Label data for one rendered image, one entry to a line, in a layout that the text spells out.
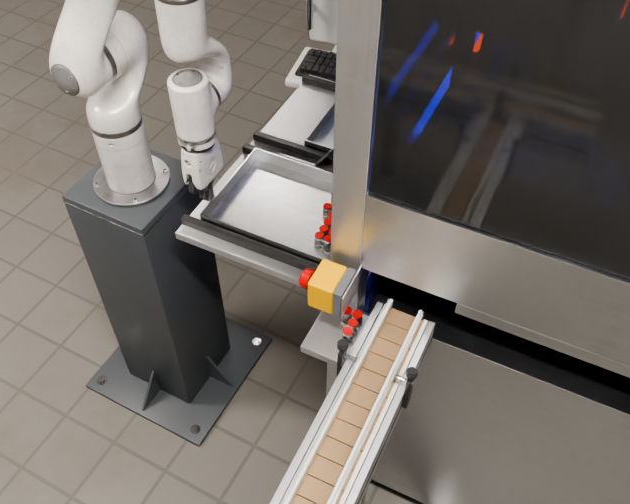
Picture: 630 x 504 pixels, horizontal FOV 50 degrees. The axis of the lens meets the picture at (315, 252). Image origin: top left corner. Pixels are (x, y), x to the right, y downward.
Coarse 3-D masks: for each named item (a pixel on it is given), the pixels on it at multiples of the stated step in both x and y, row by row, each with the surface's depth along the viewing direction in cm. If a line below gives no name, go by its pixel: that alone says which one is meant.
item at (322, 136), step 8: (328, 112) 182; (320, 120) 179; (328, 120) 184; (320, 128) 181; (328, 128) 182; (312, 136) 177; (320, 136) 180; (328, 136) 180; (304, 144) 175; (312, 144) 174; (320, 144) 173; (328, 144) 178
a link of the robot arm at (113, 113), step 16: (128, 16) 145; (112, 32) 141; (128, 32) 143; (144, 32) 148; (112, 48) 140; (128, 48) 143; (144, 48) 148; (128, 64) 146; (144, 64) 150; (128, 80) 150; (96, 96) 152; (112, 96) 151; (128, 96) 151; (96, 112) 150; (112, 112) 150; (128, 112) 151; (96, 128) 153; (112, 128) 152; (128, 128) 153
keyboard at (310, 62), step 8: (312, 48) 217; (312, 56) 214; (320, 56) 214; (328, 56) 214; (304, 64) 211; (312, 64) 211; (320, 64) 211; (328, 64) 212; (296, 72) 210; (304, 72) 210; (312, 72) 209; (320, 72) 208; (328, 72) 208
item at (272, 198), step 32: (256, 160) 174; (288, 160) 169; (224, 192) 164; (256, 192) 166; (288, 192) 166; (320, 192) 166; (224, 224) 155; (256, 224) 159; (288, 224) 159; (320, 224) 159; (320, 256) 153
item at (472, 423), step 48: (480, 336) 139; (432, 384) 150; (480, 384) 142; (528, 384) 135; (576, 384) 132; (432, 432) 165; (480, 432) 155; (528, 432) 146; (576, 432) 139; (624, 432) 132; (384, 480) 197; (432, 480) 183; (480, 480) 171; (528, 480) 160; (576, 480) 151; (624, 480) 143
